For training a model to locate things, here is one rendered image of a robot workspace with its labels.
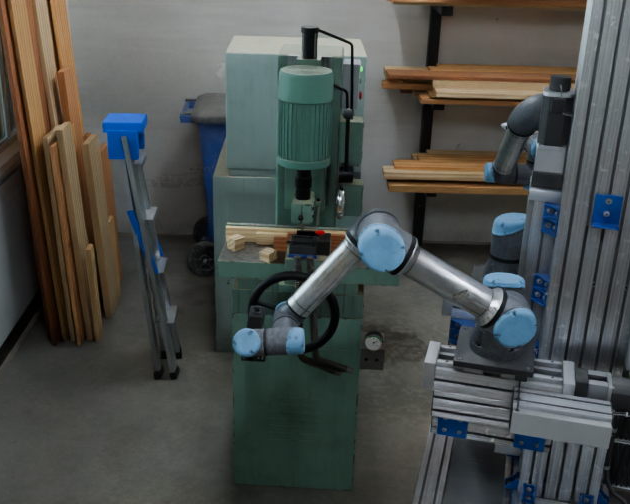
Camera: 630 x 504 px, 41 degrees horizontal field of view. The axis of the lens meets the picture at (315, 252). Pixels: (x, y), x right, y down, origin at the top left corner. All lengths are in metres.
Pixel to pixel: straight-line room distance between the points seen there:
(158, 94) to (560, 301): 3.18
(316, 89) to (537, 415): 1.17
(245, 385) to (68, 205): 1.39
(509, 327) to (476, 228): 3.20
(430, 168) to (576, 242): 2.35
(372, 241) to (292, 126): 0.70
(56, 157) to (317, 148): 1.51
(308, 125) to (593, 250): 0.94
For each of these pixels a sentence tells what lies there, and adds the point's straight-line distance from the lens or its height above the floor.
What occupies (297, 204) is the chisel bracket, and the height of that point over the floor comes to 1.07.
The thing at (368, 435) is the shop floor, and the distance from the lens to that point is 3.54.
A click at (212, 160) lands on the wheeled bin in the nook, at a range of 4.61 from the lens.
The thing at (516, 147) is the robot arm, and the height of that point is 1.27.
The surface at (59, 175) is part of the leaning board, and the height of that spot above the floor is 0.84.
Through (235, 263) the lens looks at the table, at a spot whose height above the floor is 0.89.
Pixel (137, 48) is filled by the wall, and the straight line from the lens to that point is 5.14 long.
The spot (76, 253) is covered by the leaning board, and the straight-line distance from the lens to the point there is 4.07.
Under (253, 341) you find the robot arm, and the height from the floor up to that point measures 0.91.
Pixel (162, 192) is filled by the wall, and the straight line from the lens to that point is 5.34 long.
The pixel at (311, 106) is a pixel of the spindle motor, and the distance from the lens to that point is 2.70.
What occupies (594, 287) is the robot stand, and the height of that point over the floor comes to 0.99.
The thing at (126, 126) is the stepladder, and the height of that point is 1.14.
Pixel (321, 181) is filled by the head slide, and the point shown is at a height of 1.11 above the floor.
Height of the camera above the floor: 2.03
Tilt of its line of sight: 23 degrees down
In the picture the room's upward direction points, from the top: 2 degrees clockwise
